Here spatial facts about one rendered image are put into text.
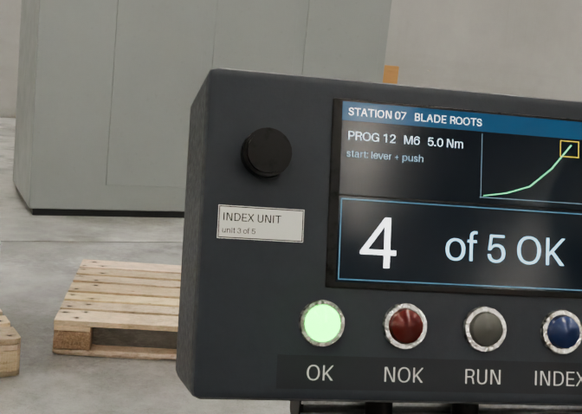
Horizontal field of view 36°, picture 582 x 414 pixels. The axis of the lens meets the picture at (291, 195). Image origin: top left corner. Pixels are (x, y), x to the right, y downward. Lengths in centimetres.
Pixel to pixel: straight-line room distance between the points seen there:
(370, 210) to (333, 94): 7
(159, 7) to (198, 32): 32
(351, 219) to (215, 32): 594
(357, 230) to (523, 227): 11
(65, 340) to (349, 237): 319
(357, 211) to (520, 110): 12
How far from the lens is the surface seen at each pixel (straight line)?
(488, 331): 54
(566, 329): 57
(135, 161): 637
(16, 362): 347
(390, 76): 926
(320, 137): 52
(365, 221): 52
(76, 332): 367
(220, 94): 52
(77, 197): 634
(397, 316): 52
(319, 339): 51
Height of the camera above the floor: 127
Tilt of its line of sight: 9 degrees down
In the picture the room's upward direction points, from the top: 6 degrees clockwise
